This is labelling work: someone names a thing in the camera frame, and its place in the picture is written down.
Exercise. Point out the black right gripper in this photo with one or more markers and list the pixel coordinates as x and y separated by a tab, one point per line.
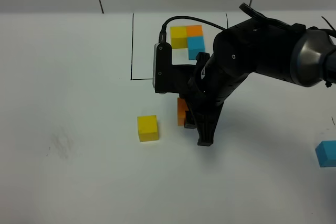
208	83

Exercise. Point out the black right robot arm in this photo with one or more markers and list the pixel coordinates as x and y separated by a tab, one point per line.
291	53

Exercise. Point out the blue template block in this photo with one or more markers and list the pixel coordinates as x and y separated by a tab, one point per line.
195	45

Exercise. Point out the yellow template block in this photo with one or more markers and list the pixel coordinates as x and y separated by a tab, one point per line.
178	37

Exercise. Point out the orange template block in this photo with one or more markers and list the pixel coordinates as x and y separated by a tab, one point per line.
194	31

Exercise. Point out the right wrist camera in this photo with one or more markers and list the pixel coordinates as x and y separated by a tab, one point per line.
169	78

